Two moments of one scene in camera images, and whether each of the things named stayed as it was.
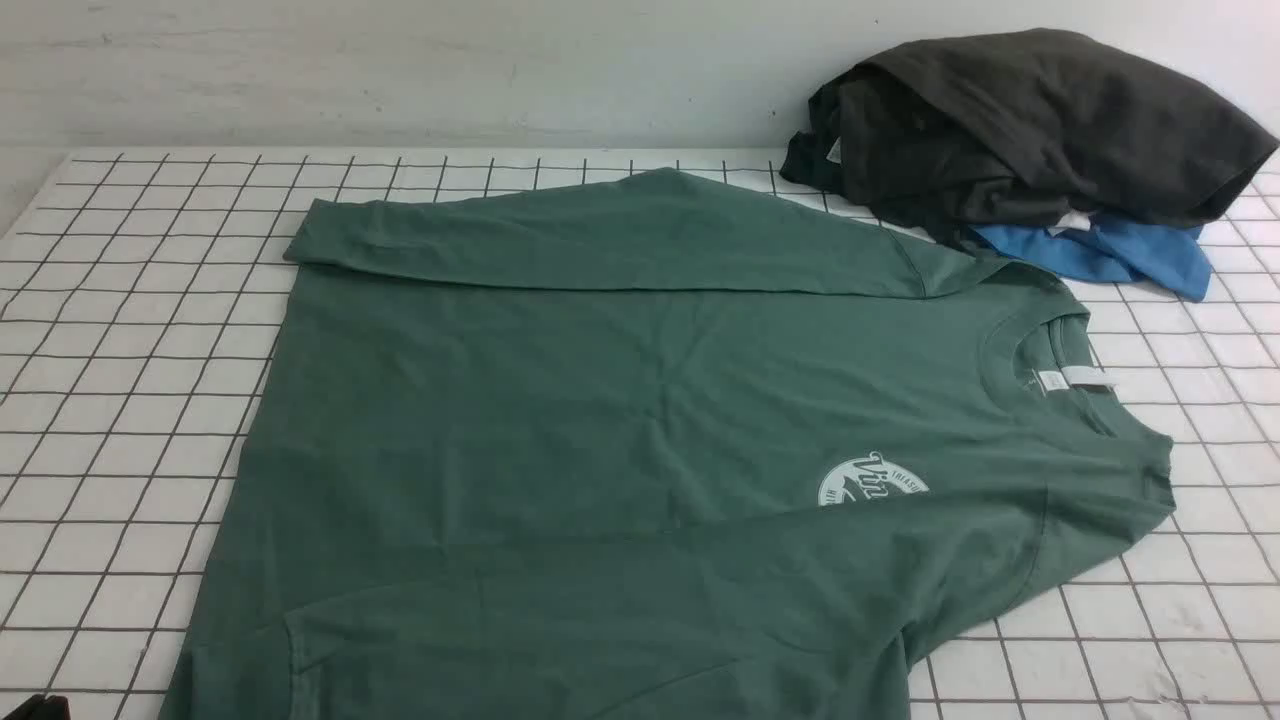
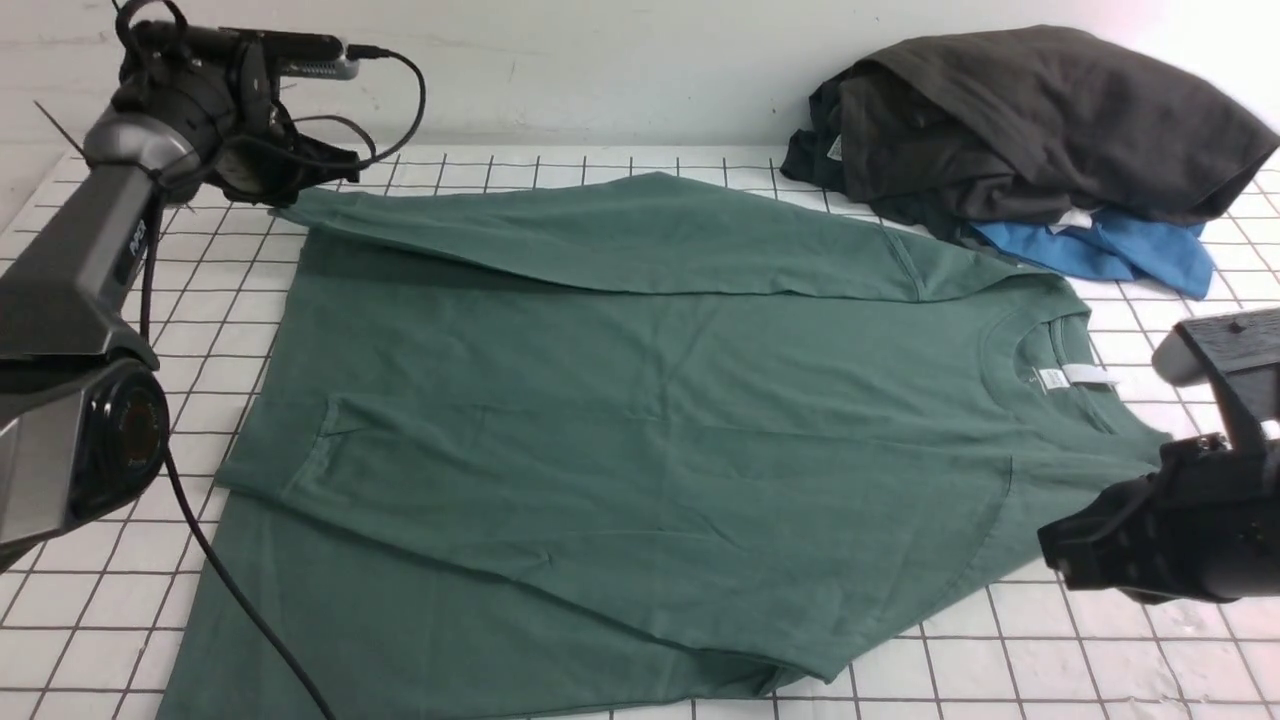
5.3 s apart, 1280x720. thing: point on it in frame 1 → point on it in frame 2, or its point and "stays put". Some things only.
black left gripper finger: x=40 y=708 → x=225 y=91
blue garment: x=1115 y=248 stays put
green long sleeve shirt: x=648 y=447 stays put
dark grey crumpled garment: x=980 y=133 stays put
